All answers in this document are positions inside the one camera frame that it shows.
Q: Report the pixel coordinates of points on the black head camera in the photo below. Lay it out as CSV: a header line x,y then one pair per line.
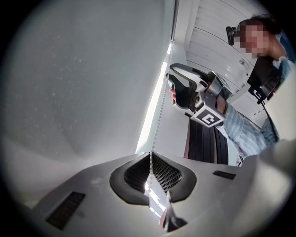
x,y
231,34

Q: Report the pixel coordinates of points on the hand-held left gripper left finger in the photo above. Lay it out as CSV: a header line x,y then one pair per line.
x,y
92,199

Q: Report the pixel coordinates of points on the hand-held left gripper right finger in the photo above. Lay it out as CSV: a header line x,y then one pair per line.
x,y
212,196

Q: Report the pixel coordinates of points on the grey roller blind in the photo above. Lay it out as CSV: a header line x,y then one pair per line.
x,y
81,81

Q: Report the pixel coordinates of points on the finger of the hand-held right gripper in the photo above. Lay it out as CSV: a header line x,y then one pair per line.
x,y
194,72
185,92

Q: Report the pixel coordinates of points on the person's head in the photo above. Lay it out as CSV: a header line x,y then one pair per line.
x,y
259,37

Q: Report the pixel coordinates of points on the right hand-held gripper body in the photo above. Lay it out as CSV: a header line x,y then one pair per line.
x,y
209,115

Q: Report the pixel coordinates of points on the person's right forearm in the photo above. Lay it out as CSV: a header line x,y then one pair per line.
x,y
242,132

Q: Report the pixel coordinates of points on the person's right hand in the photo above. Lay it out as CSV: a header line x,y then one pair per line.
x,y
173,97

